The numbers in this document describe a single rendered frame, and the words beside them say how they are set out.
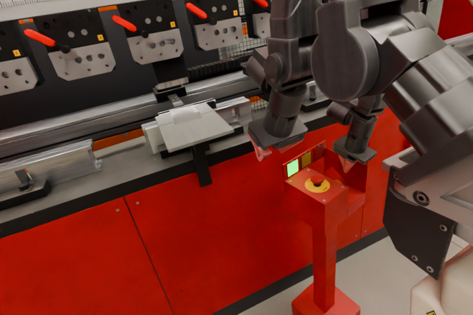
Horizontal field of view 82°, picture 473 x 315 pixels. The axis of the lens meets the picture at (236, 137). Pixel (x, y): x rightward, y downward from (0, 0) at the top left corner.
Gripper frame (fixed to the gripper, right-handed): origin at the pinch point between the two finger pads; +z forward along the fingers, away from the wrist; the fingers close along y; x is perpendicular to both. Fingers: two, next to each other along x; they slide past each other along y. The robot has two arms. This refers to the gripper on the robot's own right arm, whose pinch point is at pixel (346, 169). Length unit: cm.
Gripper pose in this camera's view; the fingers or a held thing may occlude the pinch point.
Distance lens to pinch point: 89.8
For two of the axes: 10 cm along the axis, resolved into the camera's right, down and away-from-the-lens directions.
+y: -6.1, -4.9, 6.2
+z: 0.0, 7.8, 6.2
